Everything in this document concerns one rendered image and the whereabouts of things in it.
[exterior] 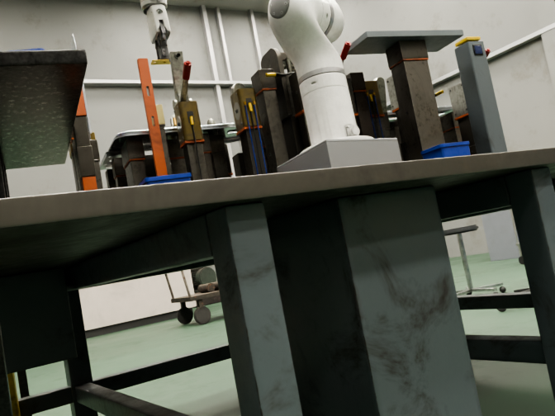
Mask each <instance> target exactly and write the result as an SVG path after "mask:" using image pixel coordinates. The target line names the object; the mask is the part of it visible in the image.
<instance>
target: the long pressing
mask: <svg viewBox="0 0 555 416"><path fill-rule="evenodd" d="M438 111H439V113H443V114H439V117H441V116H444V115H446V114H448V113H449V112H451V111H453V108H452V106H438ZM387 114H388V118H392V117H396V113H392V111H387ZM395 121H396V118H394V119H389V122H390V124H391V123H393V122H395ZM235 128H236V127H235V123H234V122H232V123H222V124H211V125H202V133H208V134H209V133H212V132H218V135H223V137H224V142H225V144H228V143H232V142H236V141H240V136H239V135H236V133H237V132H235V133H229V132H231V131H236V129H235ZM165 134H166V137H168V139H175V138H174V136H177V137H178V128H177V127H171V128H165ZM127 139H142V140H143V145H144V150H145V151H152V148H151V143H150V137H149V130H130V131H123V132H120V133H119V134H117V135H116V137H115V138H114V139H113V141H112V143H111V146H110V148H109V150H108V153H109V154H120V153H121V147H122V146H123V144H124V143H125V141H126V140H127ZM178 139H179V138H178Z"/></svg>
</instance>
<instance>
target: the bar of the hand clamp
mask: <svg viewBox="0 0 555 416"><path fill-rule="evenodd" d="M168 60H169V62H170V64H171V70H172V77H173V89H174V96H175V99H176V100H177V102H180V100H179V96H181V90H182V83H183V65H184V61H183V52H182V51H171V52H170V53H169V59H168Z"/></svg>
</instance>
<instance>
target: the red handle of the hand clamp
mask: <svg viewBox="0 0 555 416"><path fill-rule="evenodd" d="M191 68H192V63H191V62H190V61H188V60H187V61H185V62H184V65H183V83H182V90H181V97H180V102H185V101H186V99H187V88H188V81H189V79H190V74H191Z"/></svg>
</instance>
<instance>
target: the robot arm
mask: <svg viewBox="0 0 555 416"><path fill-rule="evenodd" d="M140 5H141V10H142V11H143V12H144V14H145V15H147V22H148V27H149V37H150V41H151V43H152V44H154V46H155V49H156V53H157V58H158V59H169V53H168V47H166V46H168V44H167V40H168V38H169V36H170V34H171V30H170V25H169V22H168V15H167V12H166V11H167V7H168V6H167V2H166V0H140ZM268 20H269V24H270V26H271V29H272V31H273V34H274V36H275V38H276V39H277V42H278V43H279V44H280V46H281V47H282V49H283V51H284V52H285V54H286V55H287V57H288V58H289V59H290V60H291V62H292V64H293V66H294V68H295V70H296V75H297V80H298V84H299V88H300V92H301V99H302V103H303V107H304V112H305V116H306V123H307V128H308V132H309V136H310V140H311V147H309V148H307V149H305V150H303V151H302V152H301V153H303V152H305V151H307V150H308V149H310V148H312V147H313V146H315V145H317V144H319V143H320V142H322V141H324V140H326V139H374V138H373V137H371V136H366V135H359V132H360V130H359V128H358V127H357V125H356V120H355V117H354V113H353V106H352V102H351V98H350V94H349V87H348V84H347V79H346V76H345V71H344V66H343V62H342V59H341V58H340V56H339V54H338V52H337V50H336V49H335V48H334V46H333V45H332V44H331V43H333V42H335V41H336V40H337V39H338V38H339V37H340V35H341V33H342V31H343V29H344V15H343V13H342V11H341V9H340V7H339V5H338V4H337V2H336V1H335V0H270V1H269V4H268Z"/></svg>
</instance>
